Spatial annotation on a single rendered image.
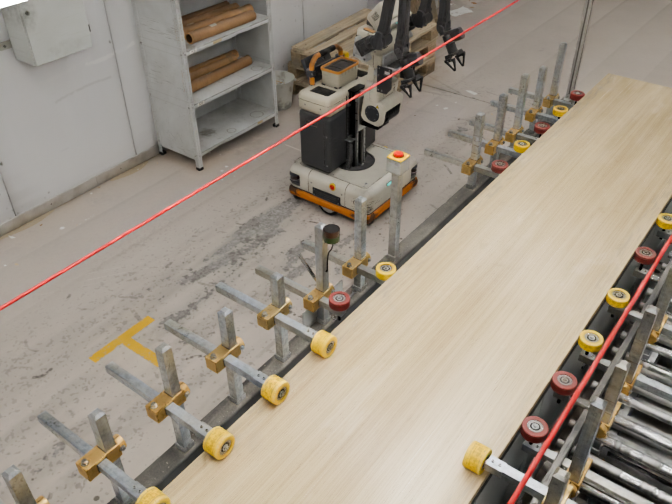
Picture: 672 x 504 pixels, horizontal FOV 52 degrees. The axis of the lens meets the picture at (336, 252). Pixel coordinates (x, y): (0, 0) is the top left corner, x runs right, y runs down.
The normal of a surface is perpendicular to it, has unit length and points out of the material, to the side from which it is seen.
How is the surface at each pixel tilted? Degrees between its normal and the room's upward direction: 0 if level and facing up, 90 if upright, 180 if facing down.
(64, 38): 90
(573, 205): 0
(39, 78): 90
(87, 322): 0
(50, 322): 0
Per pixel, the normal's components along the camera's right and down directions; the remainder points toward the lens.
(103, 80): 0.80, 0.36
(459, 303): -0.01, -0.79
